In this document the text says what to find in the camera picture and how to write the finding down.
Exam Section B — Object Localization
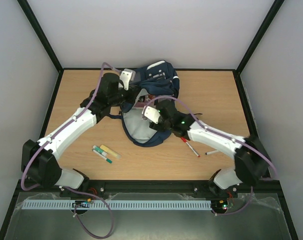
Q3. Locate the green capped marker pen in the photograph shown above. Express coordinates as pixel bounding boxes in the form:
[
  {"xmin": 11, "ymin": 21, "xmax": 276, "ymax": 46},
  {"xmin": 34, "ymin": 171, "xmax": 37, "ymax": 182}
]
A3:
[{"xmin": 92, "ymin": 149, "xmax": 113, "ymax": 164}]

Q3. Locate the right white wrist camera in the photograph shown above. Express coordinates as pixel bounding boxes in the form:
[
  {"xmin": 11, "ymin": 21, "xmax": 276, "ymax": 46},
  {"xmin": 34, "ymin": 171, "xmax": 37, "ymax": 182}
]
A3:
[{"xmin": 142, "ymin": 106, "xmax": 161, "ymax": 124}]

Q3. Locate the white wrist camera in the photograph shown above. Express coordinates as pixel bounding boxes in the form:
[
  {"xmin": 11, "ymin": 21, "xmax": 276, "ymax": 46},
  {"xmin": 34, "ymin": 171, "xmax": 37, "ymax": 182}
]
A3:
[
  {"xmin": 119, "ymin": 68, "xmax": 136, "ymax": 91},
  {"xmin": 142, "ymin": 106, "xmax": 161, "ymax": 124}
]

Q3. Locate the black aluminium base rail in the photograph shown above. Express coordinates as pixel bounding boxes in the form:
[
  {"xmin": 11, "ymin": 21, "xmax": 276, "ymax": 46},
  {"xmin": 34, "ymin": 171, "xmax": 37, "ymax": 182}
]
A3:
[{"xmin": 29, "ymin": 180, "xmax": 284, "ymax": 199}]

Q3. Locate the navy blue school backpack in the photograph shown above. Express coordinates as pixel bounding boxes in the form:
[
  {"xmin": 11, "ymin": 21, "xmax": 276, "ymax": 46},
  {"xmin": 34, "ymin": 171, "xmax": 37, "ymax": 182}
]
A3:
[{"xmin": 115, "ymin": 60, "xmax": 180, "ymax": 148}]

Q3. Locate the purple capped marker pen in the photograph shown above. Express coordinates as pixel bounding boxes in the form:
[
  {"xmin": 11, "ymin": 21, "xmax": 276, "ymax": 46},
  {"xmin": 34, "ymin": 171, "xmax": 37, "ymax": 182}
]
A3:
[{"xmin": 205, "ymin": 150, "xmax": 220, "ymax": 156}]

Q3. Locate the red capped marker pen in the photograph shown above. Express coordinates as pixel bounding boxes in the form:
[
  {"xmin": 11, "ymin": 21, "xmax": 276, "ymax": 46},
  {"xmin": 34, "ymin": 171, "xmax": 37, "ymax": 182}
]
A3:
[{"xmin": 180, "ymin": 137, "xmax": 200, "ymax": 158}]

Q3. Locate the light blue slotted cable duct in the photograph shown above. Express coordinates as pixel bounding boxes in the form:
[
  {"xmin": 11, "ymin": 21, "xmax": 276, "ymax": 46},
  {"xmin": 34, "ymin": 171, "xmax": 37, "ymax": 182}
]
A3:
[{"xmin": 21, "ymin": 199, "xmax": 212, "ymax": 211}]

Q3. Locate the black enclosure frame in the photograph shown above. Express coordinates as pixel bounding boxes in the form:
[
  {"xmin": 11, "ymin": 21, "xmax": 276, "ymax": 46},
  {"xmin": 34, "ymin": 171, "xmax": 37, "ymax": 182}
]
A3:
[{"xmin": 0, "ymin": 0, "xmax": 298, "ymax": 240}]

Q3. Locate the pink illustrated paperback book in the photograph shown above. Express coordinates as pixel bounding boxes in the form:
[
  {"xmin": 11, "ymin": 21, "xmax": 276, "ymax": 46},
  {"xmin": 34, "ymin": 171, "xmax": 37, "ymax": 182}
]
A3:
[{"xmin": 134, "ymin": 94, "xmax": 156, "ymax": 108}]

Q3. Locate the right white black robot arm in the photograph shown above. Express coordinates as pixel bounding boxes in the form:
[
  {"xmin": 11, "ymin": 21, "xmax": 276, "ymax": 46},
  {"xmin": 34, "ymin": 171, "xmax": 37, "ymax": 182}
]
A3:
[{"xmin": 142, "ymin": 96, "xmax": 274, "ymax": 196}]

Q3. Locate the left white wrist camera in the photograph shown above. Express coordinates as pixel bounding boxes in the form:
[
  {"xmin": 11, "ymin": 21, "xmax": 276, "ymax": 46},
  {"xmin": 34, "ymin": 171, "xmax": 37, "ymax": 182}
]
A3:
[{"xmin": 119, "ymin": 68, "xmax": 136, "ymax": 91}]

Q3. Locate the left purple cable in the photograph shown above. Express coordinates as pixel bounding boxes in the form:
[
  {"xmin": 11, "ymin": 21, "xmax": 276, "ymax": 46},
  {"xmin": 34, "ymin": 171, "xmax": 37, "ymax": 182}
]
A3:
[{"xmin": 20, "ymin": 62, "xmax": 122, "ymax": 240}]

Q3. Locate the green white glue stick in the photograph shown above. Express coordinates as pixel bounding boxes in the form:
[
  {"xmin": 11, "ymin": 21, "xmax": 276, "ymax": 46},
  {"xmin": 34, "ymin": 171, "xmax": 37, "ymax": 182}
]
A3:
[{"xmin": 92, "ymin": 145, "xmax": 108, "ymax": 157}]

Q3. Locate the yellow highlighter pen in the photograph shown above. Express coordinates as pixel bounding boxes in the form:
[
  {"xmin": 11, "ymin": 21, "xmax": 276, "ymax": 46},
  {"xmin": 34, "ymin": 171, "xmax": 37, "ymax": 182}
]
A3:
[{"xmin": 100, "ymin": 144, "xmax": 121, "ymax": 159}]

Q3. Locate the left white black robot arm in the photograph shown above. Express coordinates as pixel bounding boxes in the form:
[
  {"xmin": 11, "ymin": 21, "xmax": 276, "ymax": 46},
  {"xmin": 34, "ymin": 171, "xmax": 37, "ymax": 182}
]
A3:
[{"xmin": 21, "ymin": 69, "xmax": 141, "ymax": 191}]

